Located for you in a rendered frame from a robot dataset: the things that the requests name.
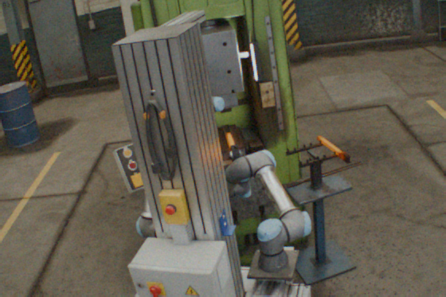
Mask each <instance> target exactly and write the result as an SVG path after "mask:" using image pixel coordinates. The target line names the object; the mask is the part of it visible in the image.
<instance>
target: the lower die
mask: <svg viewBox="0 0 446 297"><path fill-rule="evenodd" d="M224 126H229V130H230V132H231V135H232V137H233V141H234V143H235V144H237V145H238V147H239V151H242V152H243V153H244V156H245V155H246V152H245V145H244V143H242V144H241V142H243V141H242V140H241V137H240V136H241V135H239V134H240V133H239V132H238V130H237V132H238V133H237V132H236V130H235V127H236V126H237V125H236V124H233V125H229V124H227V125H222V127H217V133H218V138H219V143H220V148H221V156H222V161H225V160H229V159H228V158H229V153H230V152H231V150H230V145H229V141H228V139H227V136H226V133H225V129H224ZM236 129H237V128H236ZM238 135H239V136H238ZM237 136H238V137H237ZM239 137H240V139H239ZM240 140H241V141H240ZM230 159H231V158H230Z"/></svg>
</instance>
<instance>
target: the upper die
mask: <svg viewBox="0 0 446 297"><path fill-rule="evenodd" d="M213 97H219V98H222V99H223V100H224V103H225V106H224V108H223V109H225V108H230V107H237V106H239V105H238V99H237V93H236V92H234V90H232V93H230V94H226V95H221V96H213Z"/></svg>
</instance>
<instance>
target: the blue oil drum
mask: <svg viewBox="0 0 446 297"><path fill-rule="evenodd" d="M0 120H1V122H2V129H3V130H4V134H5V137H6V141H7V144H8V147H11V148H17V147H24V146H27V145H29V144H31V143H33V142H36V141H37V140H38V139H39V138H40V137H41V134H40V132H39V127H38V125H37V121H36V116H35V114H34V111H33V105H32V103H31V99H30V96H29V90H28V88H27V85H26V82H25V81H24V80H22V81H16V82H12V83H9V84H5V85H3V86H1V87H0Z"/></svg>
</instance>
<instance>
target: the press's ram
mask: <svg viewBox="0 0 446 297"><path fill-rule="evenodd" d="M201 38H202V43H203V47H204V51H205V59H206V64H207V67H206V69H207V74H208V78H209V87H210V91H211V96H212V97H213V96H221V95H226V94H230V93H232V90H234V92H243V91H244V89H243V83H242V77H241V67H240V62H239V57H248V52H247V51H245V52H241V53H239V52H238V51H237V41H236V35H235V30H234V29H233V27H232V26H231V25H230V24H229V23H228V22H227V21H219V22H218V23H217V27H214V28H212V29H204V30H201Z"/></svg>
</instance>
